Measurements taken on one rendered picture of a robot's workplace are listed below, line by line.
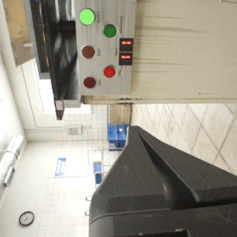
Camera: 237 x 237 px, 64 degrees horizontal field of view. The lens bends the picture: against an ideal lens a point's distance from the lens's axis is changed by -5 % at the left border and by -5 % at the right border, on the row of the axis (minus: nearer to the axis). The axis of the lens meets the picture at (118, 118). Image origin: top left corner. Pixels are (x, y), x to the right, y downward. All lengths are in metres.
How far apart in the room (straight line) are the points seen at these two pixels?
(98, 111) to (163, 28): 4.89
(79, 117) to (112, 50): 5.04
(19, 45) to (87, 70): 0.90
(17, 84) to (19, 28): 4.04
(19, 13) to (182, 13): 1.00
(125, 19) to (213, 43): 0.26
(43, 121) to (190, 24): 5.38
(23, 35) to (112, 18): 0.93
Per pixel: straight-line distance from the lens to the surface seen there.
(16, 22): 1.36
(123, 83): 0.54
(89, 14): 0.49
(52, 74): 0.54
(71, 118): 5.55
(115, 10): 0.49
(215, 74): 0.65
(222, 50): 0.63
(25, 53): 1.39
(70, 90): 0.62
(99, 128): 5.70
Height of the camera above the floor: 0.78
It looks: 5 degrees down
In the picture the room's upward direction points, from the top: 91 degrees counter-clockwise
